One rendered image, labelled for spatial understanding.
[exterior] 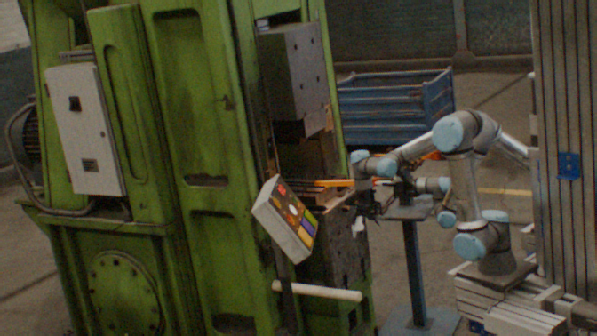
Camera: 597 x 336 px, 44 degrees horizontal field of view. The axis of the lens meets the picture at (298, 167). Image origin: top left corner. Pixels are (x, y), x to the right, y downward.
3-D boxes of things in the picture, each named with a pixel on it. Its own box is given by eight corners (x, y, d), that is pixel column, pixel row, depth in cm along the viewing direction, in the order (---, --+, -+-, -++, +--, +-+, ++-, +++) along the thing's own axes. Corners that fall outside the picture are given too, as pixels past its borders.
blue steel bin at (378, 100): (460, 132, 774) (454, 65, 754) (434, 155, 710) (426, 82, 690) (358, 133, 836) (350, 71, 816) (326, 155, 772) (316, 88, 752)
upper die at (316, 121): (327, 125, 353) (324, 107, 350) (306, 138, 337) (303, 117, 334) (257, 126, 375) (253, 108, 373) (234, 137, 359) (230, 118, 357)
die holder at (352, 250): (371, 265, 384) (361, 185, 371) (338, 299, 354) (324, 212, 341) (282, 255, 414) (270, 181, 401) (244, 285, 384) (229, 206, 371)
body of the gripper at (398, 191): (392, 198, 334) (417, 199, 327) (389, 180, 331) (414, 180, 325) (399, 192, 340) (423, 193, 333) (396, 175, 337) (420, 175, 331)
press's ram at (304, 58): (338, 100, 361) (327, 18, 350) (298, 120, 330) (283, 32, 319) (267, 101, 383) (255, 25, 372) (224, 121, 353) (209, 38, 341)
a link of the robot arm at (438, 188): (449, 199, 319) (447, 180, 316) (425, 198, 325) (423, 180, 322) (456, 192, 325) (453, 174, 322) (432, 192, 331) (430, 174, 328)
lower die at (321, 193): (337, 195, 363) (335, 179, 360) (317, 209, 347) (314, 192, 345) (267, 191, 385) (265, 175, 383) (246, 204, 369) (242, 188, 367)
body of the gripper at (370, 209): (370, 220, 296) (365, 192, 293) (354, 217, 303) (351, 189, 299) (382, 214, 300) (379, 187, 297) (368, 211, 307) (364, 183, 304)
